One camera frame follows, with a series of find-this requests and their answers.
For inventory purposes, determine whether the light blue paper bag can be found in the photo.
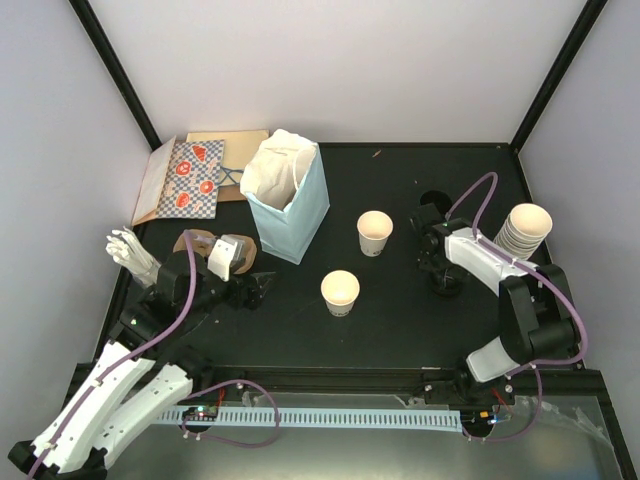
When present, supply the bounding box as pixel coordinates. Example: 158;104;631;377
240;129;330;265

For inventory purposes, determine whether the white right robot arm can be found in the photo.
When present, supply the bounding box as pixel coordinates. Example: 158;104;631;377
410;203;586;403

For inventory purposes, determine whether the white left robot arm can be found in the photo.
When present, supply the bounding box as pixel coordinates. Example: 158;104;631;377
8;250;276;479

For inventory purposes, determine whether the black paper cup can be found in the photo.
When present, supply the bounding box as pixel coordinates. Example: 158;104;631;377
420;190;453;216

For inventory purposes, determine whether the brown kraft paper bag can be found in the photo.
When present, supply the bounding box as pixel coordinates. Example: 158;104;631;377
217;185;246;203

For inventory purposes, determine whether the tall stack of paper cups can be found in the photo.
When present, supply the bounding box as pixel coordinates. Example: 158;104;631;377
493;203;553;260

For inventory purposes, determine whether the blue checkered paper bag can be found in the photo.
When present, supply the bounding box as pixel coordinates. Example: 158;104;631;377
156;140;243;220

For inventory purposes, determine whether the white orange-edged paper bag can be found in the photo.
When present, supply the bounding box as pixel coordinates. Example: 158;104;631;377
132;137;176;226

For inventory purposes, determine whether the small electronics board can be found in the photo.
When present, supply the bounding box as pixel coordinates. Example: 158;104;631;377
182;405;218;422

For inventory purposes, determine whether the tan kraft paper bag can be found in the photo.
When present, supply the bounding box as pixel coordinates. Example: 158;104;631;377
186;130;269;187

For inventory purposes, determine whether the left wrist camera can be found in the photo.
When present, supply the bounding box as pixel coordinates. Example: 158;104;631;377
207;235;244;282

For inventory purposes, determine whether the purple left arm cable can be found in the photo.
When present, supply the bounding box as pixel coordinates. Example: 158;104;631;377
24;229;216;480

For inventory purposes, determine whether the light blue slotted cable duct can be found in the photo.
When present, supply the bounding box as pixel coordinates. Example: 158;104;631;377
154;406;462;433

